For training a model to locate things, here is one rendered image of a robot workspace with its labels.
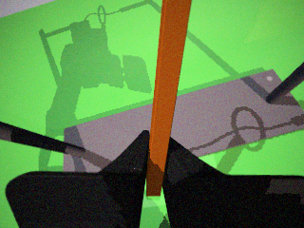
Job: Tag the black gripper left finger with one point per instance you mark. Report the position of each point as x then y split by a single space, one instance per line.
114 194

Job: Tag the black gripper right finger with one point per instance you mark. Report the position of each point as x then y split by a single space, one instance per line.
197 195

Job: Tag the orange handle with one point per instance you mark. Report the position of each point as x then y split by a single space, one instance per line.
175 16

